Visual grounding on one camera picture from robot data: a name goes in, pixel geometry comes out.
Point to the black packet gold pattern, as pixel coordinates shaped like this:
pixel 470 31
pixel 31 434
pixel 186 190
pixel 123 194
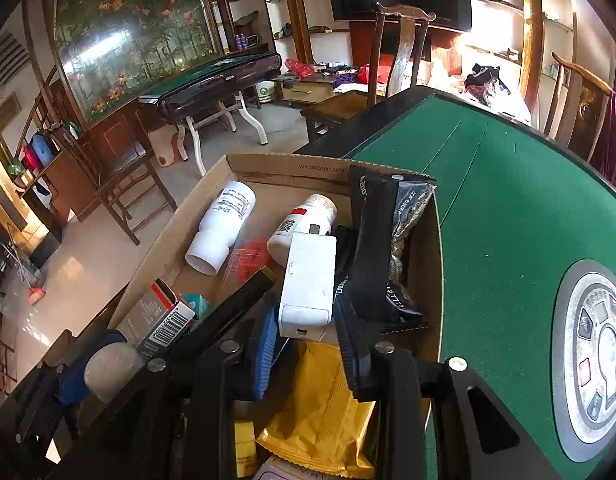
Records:
pixel 410 240

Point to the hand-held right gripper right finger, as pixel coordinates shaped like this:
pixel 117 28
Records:
pixel 355 355

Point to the low wooden coffee table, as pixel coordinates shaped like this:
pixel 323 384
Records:
pixel 308 92

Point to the round table control panel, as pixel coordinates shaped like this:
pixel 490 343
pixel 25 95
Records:
pixel 595 310

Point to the blue container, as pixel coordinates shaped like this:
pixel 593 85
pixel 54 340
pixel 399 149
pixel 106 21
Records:
pixel 42 150

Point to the light wooden chair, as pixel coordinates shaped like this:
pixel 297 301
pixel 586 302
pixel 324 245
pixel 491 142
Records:
pixel 577 110

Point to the dark wooden chair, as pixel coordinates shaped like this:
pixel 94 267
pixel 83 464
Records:
pixel 402 60

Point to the striped wall vent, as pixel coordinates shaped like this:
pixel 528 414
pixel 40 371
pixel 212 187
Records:
pixel 8 55

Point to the cardboard box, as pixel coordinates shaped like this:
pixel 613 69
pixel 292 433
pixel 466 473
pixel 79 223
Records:
pixel 268 170

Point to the maroon cloth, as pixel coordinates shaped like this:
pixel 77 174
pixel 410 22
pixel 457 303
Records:
pixel 612 135

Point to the red cushion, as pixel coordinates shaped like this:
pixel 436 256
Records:
pixel 375 72

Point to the white bottle red cap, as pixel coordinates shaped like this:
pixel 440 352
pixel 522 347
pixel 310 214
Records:
pixel 308 215

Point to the folding mahjong table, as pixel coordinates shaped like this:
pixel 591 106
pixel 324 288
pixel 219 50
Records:
pixel 213 75

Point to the red grey box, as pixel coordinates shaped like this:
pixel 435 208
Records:
pixel 148 320

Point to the purple bottles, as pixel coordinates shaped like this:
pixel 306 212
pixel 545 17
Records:
pixel 245 42

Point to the small teal pack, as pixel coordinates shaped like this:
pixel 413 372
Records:
pixel 198 305

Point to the broom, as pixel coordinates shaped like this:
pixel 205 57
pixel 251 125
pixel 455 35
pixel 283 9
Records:
pixel 36 294

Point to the large white bottle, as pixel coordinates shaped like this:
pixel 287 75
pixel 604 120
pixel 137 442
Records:
pixel 223 225

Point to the plain white box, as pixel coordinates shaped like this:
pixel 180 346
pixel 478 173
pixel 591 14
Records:
pixel 308 280

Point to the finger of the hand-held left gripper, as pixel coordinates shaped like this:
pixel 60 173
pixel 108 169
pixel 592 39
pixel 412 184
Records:
pixel 72 385
pixel 108 340

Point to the yellow snack packet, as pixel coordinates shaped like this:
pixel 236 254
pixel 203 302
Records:
pixel 313 420

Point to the red plastic bag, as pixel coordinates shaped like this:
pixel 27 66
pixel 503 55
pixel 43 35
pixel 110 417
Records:
pixel 298 67

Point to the dark clothes pile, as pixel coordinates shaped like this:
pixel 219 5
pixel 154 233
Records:
pixel 480 80

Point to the black snack packet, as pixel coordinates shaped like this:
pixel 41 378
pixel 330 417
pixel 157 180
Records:
pixel 372 240

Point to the purple cloth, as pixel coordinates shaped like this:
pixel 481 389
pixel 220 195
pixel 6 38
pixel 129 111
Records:
pixel 348 80

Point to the clear pack red insert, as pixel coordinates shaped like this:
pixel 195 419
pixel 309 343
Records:
pixel 250 260

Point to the red container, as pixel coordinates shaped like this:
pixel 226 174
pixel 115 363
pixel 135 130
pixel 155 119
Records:
pixel 30 157

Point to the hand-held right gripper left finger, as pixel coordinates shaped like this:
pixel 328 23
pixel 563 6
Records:
pixel 265 360

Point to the white bucket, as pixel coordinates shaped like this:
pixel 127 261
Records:
pixel 265 92

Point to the brown wooden armchair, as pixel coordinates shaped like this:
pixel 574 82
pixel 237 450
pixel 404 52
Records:
pixel 123 180

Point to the large floral painting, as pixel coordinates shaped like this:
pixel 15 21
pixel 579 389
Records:
pixel 128 35

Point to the white tube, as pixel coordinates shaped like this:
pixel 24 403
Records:
pixel 113 372

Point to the orange white bag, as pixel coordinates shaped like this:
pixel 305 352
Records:
pixel 168 147

